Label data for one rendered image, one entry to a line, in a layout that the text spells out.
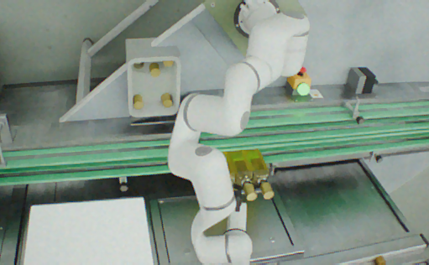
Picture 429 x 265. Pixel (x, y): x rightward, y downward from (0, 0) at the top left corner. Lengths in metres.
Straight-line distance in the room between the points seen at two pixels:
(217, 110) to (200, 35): 0.58
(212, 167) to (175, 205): 0.60
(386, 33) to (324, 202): 0.71
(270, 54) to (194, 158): 0.30
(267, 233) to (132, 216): 0.45
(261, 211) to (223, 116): 0.66
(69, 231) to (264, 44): 0.86
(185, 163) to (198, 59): 0.63
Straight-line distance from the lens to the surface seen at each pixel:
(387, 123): 1.77
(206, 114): 0.91
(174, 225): 1.41
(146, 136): 1.46
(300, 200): 1.60
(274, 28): 0.99
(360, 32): 1.68
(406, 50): 1.86
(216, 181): 0.90
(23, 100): 2.16
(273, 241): 1.40
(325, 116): 1.53
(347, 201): 1.66
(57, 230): 1.43
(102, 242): 1.37
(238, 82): 0.90
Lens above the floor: 2.04
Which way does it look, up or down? 52 degrees down
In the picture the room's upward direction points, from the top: 160 degrees clockwise
